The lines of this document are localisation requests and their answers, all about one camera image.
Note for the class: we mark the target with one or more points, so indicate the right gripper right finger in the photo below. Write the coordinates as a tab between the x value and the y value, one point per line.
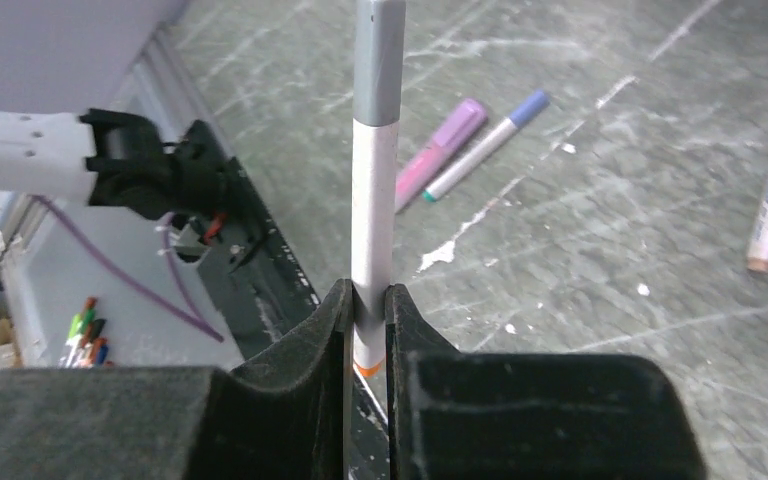
455	415

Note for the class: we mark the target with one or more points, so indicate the lavender capped teal marker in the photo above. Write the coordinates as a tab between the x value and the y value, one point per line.
515	121

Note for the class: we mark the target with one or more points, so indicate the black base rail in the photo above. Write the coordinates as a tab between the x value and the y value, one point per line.
258	252

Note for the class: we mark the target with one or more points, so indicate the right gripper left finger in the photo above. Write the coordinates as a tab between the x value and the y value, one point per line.
113	423

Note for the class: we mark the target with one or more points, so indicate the pink highlighter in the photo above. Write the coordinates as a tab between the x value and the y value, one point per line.
450	136

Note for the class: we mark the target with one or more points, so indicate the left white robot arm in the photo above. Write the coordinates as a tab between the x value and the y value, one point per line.
112	159

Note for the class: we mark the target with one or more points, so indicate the coloured pens below table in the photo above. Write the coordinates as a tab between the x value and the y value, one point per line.
85	345

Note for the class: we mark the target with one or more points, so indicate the grey capped orange marker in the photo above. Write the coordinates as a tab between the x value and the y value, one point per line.
377	88

